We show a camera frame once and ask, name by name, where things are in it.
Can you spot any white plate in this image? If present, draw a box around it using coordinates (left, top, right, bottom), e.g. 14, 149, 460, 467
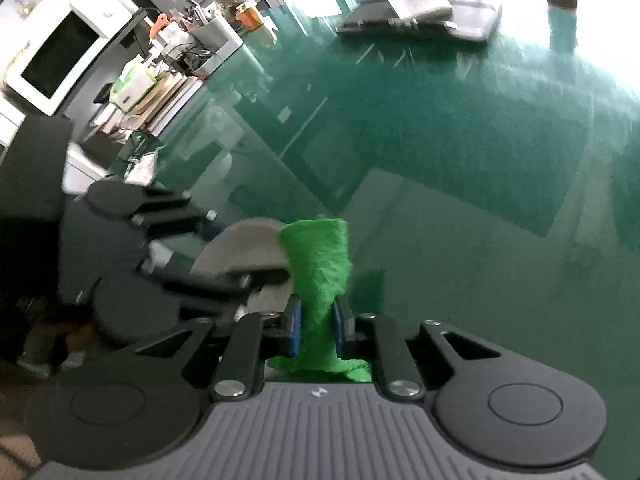
192, 217, 297, 322

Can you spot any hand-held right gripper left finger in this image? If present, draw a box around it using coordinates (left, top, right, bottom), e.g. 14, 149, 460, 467
135, 296, 303, 400

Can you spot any white microwave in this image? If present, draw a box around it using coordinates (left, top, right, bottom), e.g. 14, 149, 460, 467
2, 0, 143, 117

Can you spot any green white tissue pack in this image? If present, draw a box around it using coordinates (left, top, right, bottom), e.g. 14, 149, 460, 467
109, 57, 159, 111

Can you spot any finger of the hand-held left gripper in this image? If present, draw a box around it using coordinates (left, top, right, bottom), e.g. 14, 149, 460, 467
131, 189, 222, 242
150, 266, 294, 322

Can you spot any grey planter box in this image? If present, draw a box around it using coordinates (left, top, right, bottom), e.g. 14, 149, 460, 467
190, 12, 246, 69

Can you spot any green cloth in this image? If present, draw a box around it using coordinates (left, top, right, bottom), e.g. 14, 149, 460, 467
267, 217, 373, 384

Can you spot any orange cup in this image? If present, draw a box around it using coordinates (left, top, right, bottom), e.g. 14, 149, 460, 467
235, 4, 264, 31

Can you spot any stack of books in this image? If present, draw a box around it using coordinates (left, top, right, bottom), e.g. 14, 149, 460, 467
130, 72, 204, 132

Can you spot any clear plastic wrapper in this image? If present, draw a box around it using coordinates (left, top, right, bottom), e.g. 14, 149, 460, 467
125, 152, 161, 186

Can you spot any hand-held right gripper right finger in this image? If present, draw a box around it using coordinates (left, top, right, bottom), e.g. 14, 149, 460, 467
332, 296, 501, 401

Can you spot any white notebook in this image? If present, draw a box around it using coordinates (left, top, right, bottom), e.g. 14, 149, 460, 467
390, 0, 454, 19

